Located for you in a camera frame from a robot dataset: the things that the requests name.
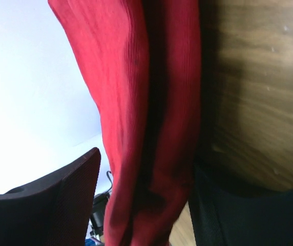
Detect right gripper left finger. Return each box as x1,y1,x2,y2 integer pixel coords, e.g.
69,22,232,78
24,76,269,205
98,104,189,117
0,148,101,245

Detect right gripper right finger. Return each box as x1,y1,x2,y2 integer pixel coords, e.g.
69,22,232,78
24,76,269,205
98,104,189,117
189,159,293,245

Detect red t shirt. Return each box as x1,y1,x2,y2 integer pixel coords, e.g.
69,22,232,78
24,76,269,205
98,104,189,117
49,1,201,245

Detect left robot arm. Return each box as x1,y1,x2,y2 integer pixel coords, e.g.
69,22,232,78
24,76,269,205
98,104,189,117
90,171,113,237

